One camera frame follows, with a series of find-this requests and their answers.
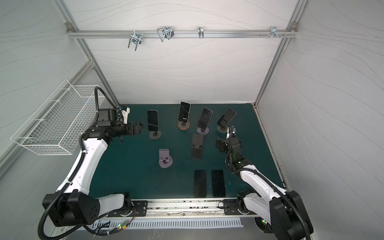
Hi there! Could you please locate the phone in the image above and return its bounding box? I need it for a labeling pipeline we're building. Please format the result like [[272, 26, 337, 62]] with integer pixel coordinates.
[[197, 108, 214, 131], [211, 170, 226, 198], [217, 108, 237, 129], [194, 170, 207, 198], [178, 102, 191, 123], [147, 110, 159, 132]]

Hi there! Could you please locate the aluminium crossbar rail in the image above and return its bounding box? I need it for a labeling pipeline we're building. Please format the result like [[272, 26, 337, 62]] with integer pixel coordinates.
[[67, 29, 299, 40]]

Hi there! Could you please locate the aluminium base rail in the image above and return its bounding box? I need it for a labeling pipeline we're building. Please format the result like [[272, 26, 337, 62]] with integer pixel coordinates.
[[59, 196, 280, 219]]

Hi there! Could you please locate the grey round stand right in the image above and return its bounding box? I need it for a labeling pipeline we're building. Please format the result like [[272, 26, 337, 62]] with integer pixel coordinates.
[[217, 126, 229, 134]]

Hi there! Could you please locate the metal u-bolt clamp left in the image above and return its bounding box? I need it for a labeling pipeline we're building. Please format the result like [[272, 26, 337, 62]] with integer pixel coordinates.
[[128, 33, 142, 51]]

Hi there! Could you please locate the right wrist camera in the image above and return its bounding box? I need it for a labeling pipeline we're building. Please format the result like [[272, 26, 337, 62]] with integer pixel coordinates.
[[227, 126, 236, 140]]

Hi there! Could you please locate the black folding phone stand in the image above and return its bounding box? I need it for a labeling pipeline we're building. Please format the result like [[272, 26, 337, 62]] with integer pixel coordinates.
[[191, 134, 204, 160]]

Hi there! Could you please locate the white slotted cable duct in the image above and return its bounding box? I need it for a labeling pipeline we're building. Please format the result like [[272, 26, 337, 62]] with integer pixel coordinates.
[[67, 217, 244, 231]]

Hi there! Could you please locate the metal clamp small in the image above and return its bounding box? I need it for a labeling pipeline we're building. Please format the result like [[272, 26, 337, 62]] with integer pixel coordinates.
[[198, 27, 204, 39]]

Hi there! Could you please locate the phone on wooden stand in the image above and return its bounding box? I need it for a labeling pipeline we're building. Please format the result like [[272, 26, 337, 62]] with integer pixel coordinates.
[[178, 102, 191, 123]]

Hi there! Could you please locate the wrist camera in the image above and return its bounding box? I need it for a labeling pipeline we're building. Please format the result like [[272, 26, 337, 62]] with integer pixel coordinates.
[[96, 106, 130, 127], [227, 126, 236, 140]]

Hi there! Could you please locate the lilac rear round stand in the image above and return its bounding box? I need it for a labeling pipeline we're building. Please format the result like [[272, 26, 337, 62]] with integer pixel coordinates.
[[197, 127, 210, 136]]

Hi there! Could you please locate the lilac front round stand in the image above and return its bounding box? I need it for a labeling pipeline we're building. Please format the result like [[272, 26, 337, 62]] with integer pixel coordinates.
[[159, 149, 173, 169]]

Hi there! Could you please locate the lilac round stand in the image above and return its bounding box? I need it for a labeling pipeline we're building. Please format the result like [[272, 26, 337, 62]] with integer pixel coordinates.
[[159, 149, 173, 169], [197, 127, 210, 136]]

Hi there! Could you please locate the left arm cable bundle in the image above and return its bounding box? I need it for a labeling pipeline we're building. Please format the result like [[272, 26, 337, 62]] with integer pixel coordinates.
[[80, 209, 137, 237]]

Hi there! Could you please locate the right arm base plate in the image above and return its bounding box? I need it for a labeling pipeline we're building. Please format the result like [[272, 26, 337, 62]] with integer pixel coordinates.
[[222, 199, 250, 216]]

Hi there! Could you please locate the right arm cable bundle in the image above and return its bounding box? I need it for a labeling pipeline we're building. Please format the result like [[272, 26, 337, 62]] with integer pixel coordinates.
[[254, 215, 275, 235]]

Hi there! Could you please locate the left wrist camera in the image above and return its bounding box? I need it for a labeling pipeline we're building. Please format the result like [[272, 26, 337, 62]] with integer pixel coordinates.
[[96, 106, 130, 127]]

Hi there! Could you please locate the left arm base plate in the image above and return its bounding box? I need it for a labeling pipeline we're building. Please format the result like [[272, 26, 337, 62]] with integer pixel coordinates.
[[106, 201, 148, 218]]

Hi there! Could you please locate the metal u-bolt clamp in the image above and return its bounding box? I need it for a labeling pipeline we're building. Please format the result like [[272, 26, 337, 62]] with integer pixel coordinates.
[[157, 26, 175, 42], [128, 33, 142, 51]]

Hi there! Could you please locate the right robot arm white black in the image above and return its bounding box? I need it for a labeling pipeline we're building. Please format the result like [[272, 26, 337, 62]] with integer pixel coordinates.
[[216, 138, 314, 240]]

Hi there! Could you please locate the grey round stand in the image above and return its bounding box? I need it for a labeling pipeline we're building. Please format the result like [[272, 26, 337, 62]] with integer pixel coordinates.
[[149, 131, 162, 140], [217, 126, 229, 134]]

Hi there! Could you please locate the white wire basket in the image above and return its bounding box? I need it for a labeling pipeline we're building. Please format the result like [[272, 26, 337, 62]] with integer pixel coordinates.
[[10, 80, 106, 156]]

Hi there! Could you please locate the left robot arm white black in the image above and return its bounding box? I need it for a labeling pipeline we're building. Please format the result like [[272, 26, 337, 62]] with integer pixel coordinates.
[[38, 121, 143, 240]]

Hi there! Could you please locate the grey round stand left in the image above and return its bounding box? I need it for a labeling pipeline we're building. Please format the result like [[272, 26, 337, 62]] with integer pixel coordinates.
[[149, 131, 162, 140]]

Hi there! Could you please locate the metal bracket right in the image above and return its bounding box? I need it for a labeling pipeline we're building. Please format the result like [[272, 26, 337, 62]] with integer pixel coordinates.
[[260, 27, 287, 39]]

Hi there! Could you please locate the metal u-bolt clamp middle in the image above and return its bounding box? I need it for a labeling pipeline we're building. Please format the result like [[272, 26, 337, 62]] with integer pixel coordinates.
[[157, 26, 175, 42]]

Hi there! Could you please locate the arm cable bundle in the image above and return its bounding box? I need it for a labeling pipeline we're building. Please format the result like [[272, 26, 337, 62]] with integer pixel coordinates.
[[254, 215, 275, 235], [80, 209, 137, 237]]

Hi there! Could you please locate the wooden round stand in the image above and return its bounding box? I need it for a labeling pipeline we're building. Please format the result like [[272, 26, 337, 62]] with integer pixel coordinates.
[[178, 121, 191, 131]]

